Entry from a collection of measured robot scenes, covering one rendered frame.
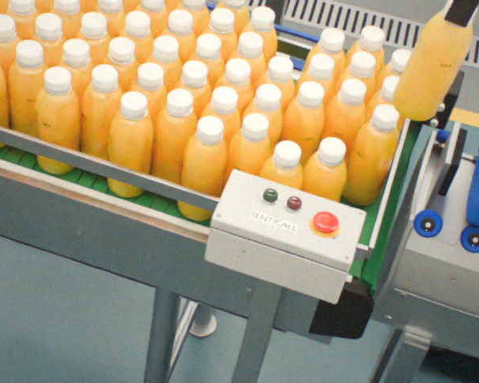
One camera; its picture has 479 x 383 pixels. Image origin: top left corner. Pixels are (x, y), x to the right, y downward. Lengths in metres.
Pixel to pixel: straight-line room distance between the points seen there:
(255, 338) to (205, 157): 0.31
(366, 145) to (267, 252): 0.30
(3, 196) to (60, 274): 0.96
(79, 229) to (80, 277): 0.95
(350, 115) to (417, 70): 0.23
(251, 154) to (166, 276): 0.30
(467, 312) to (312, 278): 0.40
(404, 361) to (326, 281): 0.57
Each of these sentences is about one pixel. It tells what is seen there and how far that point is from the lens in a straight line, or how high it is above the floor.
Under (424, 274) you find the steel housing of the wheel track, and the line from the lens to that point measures 1.66.
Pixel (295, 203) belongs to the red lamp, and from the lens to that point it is 1.38.
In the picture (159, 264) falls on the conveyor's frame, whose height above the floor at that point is 0.80.
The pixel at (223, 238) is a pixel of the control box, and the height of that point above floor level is 1.06.
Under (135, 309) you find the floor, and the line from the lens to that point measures 2.57.
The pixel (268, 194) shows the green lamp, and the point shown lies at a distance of 1.38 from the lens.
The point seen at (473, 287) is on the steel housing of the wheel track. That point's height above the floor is 0.88.
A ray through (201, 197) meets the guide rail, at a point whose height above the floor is 0.98.
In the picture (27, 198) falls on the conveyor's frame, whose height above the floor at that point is 0.86.
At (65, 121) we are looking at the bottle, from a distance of 1.56.
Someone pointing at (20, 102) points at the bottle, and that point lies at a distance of 1.62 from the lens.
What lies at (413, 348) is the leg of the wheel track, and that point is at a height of 0.62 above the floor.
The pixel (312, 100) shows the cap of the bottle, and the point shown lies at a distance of 1.56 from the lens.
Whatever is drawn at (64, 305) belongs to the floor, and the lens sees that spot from 2.58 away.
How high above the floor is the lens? 2.15
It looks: 49 degrees down
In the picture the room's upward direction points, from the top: 12 degrees clockwise
